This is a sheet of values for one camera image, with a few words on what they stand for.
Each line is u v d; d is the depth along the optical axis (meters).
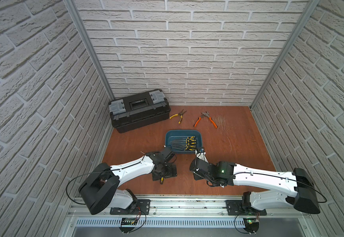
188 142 0.97
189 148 0.92
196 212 0.73
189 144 0.95
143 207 0.74
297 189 0.41
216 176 0.52
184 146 0.94
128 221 0.73
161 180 0.81
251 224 0.70
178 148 0.95
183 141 0.98
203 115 1.13
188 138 0.98
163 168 0.71
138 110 0.95
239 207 0.74
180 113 1.14
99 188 0.42
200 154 0.66
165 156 0.67
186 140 0.97
